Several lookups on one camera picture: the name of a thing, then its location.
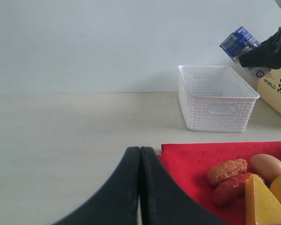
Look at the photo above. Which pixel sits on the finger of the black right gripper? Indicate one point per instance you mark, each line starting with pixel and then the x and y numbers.
pixel 267 55

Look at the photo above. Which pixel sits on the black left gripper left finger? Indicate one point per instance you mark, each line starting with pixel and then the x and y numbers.
pixel 116 202

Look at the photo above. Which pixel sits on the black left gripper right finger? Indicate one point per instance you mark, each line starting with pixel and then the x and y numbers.
pixel 162 201

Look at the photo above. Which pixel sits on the blue white milk carton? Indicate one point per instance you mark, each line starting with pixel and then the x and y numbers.
pixel 237 44

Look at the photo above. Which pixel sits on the red sausage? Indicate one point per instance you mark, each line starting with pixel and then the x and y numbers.
pixel 230 189

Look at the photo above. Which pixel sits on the yellow cheese wedge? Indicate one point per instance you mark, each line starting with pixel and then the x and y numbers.
pixel 262 207

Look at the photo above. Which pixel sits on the brown egg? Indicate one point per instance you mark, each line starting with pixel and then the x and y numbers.
pixel 267 166

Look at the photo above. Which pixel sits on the cardboard box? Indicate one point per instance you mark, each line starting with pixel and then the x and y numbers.
pixel 269 89

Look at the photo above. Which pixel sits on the red table cloth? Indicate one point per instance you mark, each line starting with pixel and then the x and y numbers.
pixel 188 165

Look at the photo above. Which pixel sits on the white perforated plastic basket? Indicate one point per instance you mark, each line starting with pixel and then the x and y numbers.
pixel 214 98

